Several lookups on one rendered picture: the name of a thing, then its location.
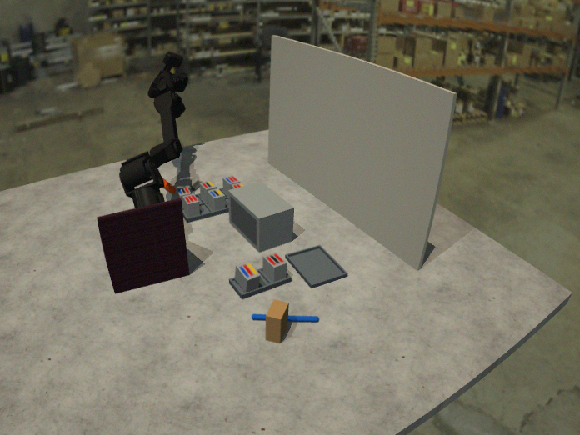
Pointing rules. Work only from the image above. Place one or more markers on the blue rod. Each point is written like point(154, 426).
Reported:
point(290, 318)

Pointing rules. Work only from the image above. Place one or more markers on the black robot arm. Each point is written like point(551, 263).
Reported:
point(144, 167)

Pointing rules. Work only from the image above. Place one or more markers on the brown rectangular block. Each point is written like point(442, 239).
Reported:
point(276, 321)

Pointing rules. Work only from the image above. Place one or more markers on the grey flat panel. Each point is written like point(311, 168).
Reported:
point(368, 141)

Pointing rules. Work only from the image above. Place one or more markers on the orange cylinder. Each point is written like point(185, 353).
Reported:
point(169, 187)

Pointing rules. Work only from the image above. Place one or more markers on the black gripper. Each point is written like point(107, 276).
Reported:
point(171, 59)

